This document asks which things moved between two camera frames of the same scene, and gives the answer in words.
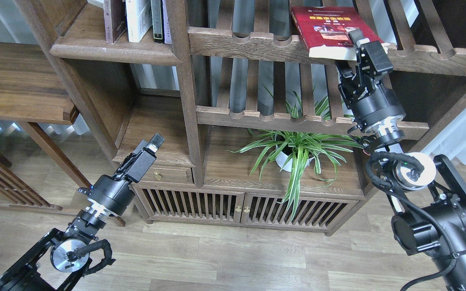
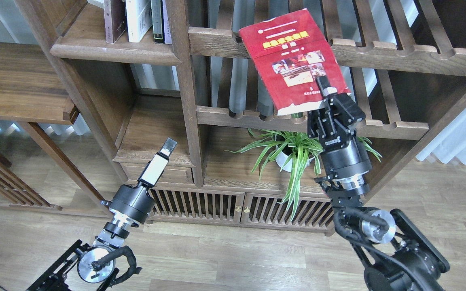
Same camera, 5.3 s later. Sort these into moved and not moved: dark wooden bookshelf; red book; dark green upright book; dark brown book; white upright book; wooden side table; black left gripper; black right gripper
Moved: black left gripper; black right gripper; red book
Not moved: wooden side table; white upright book; dark brown book; dark wooden bookshelf; dark green upright book
